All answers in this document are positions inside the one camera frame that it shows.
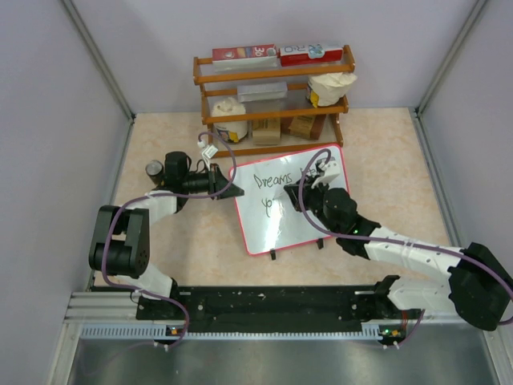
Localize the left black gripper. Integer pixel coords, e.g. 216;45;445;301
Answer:
182;164;243;201

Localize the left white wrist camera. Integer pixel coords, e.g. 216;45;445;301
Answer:
197;141;218;162

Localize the black yellow can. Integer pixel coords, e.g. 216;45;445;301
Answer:
145;160;164;180

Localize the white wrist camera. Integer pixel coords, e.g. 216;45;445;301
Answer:
197;141;218;162
312;158;341;188

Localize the white paper bag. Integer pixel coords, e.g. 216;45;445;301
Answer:
307;72;357;107
210;96;249;144

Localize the white paper bag right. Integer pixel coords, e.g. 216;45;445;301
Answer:
307;72;357;107

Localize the red toothpaste box left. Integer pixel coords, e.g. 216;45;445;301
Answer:
212;44;277;61

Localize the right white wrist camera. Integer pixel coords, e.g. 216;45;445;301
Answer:
312;158;341;188

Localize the brown cleaning pad pack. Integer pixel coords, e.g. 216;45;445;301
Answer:
286;115;325;140

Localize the white paper bag left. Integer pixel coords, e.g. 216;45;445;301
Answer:
210;96;249;144

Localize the wooden three tier shelf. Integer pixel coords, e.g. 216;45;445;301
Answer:
192;45;356;156

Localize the grey slotted cable duct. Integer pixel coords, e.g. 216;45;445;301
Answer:
80;323;405;342

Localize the silver foil box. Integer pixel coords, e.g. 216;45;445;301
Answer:
237;82;288;103

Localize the pink framed whiteboard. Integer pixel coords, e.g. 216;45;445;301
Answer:
229;148;327;255

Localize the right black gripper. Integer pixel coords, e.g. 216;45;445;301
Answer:
287;174;341;235

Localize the red white box right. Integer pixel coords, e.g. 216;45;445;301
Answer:
279;43;343;67

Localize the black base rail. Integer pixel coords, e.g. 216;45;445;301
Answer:
136;285;421;333

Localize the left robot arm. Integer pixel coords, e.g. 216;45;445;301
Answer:
88;152;244;318

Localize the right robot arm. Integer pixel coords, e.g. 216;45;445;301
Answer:
284;177;512;331

